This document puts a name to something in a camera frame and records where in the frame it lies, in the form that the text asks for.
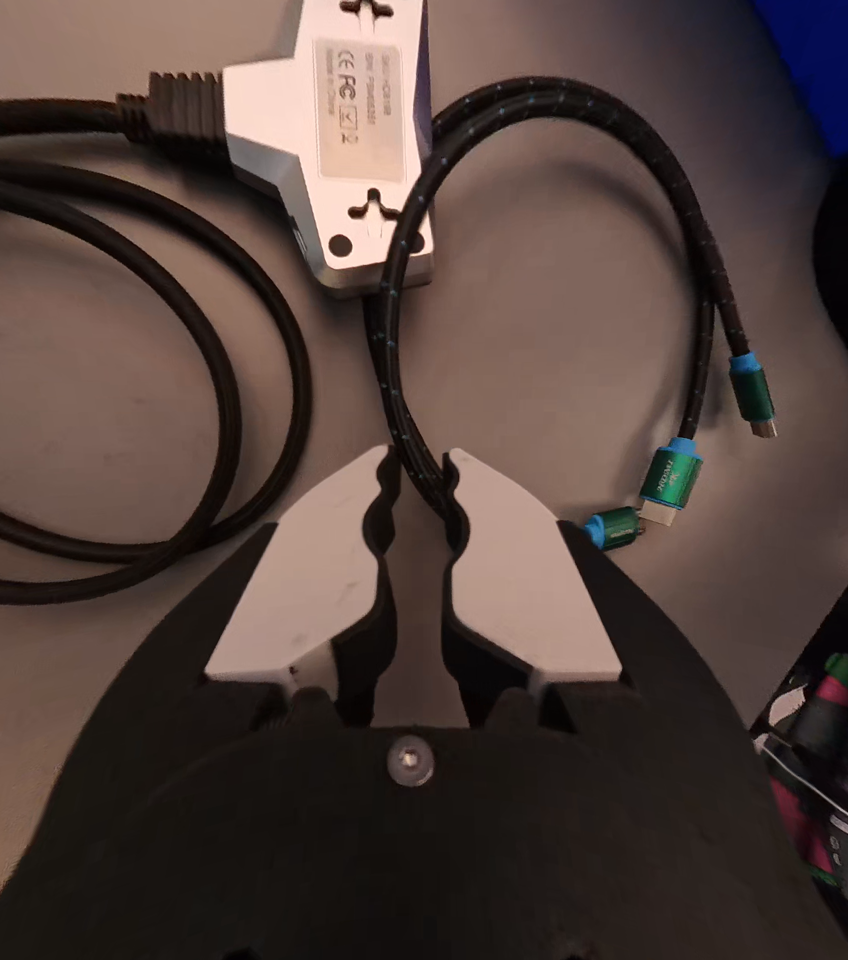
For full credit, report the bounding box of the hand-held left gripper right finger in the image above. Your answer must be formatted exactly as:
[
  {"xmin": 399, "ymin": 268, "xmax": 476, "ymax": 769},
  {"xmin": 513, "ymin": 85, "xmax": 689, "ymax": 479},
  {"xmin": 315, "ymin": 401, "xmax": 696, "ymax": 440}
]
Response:
[{"xmin": 440, "ymin": 447, "xmax": 623, "ymax": 727}]

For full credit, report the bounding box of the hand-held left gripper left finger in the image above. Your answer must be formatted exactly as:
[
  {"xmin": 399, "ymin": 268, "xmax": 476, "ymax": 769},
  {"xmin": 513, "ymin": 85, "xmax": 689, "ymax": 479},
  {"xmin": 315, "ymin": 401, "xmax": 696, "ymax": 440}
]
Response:
[{"xmin": 202, "ymin": 444, "xmax": 402, "ymax": 727}]

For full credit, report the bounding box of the black braided hdmi cable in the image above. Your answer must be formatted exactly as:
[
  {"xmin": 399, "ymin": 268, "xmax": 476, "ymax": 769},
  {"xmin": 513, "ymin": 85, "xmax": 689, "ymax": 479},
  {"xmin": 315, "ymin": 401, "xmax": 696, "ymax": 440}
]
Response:
[
  {"xmin": 364, "ymin": 75, "xmax": 779, "ymax": 526},
  {"xmin": 367, "ymin": 88, "xmax": 706, "ymax": 555}
]

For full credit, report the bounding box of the hdmi switch box with button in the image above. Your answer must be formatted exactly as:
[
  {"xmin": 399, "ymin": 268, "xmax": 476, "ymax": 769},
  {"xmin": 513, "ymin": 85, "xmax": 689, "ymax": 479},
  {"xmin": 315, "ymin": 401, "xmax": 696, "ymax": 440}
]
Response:
[{"xmin": 223, "ymin": 0, "xmax": 437, "ymax": 299}]

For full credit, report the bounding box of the blue plastic bin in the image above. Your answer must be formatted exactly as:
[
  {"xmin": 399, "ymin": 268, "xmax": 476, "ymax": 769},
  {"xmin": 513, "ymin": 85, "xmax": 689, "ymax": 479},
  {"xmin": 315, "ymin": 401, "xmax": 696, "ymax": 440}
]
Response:
[{"xmin": 750, "ymin": 0, "xmax": 848, "ymax": 159}]

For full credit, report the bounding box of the black floral printed clothing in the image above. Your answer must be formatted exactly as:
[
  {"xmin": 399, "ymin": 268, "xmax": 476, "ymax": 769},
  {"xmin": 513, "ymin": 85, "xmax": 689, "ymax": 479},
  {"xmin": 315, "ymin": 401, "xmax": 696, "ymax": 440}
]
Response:
[{"xmin": 750, "ymin": 570, "xmax": 848, "ymax": 910}]

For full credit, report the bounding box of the smooth black switch cable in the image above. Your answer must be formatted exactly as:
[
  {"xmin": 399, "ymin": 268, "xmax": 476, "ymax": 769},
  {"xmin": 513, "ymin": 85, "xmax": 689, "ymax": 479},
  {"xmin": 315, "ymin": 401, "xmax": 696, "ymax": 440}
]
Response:
[{"xmin": 0, "ymin": 71, "xmax": 314, "ymax": 606}]

